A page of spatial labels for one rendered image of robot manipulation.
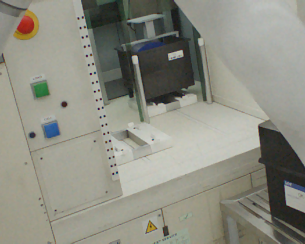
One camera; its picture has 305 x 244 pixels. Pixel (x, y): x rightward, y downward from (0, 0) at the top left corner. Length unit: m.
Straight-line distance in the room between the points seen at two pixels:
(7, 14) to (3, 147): 0.64
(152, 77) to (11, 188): 0.80
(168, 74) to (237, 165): 0.55
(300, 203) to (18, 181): 0.67
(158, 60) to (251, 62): 1.28
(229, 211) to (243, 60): 0.87
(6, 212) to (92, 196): 0.21
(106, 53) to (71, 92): 0.98
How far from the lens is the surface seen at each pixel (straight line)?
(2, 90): 1.15
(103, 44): 2.15
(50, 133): 1.18
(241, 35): 0.56
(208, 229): 1.47
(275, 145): 1.21
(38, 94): 1.16
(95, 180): 1.27
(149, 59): 1.81
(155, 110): 1.86
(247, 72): 0.57
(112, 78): 2.16
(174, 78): 1.87
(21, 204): 1.24
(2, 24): 0.59
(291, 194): 1.24
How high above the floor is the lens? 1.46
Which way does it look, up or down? 19 degrees down
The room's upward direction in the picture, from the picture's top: 11 degrees counter-clockwise
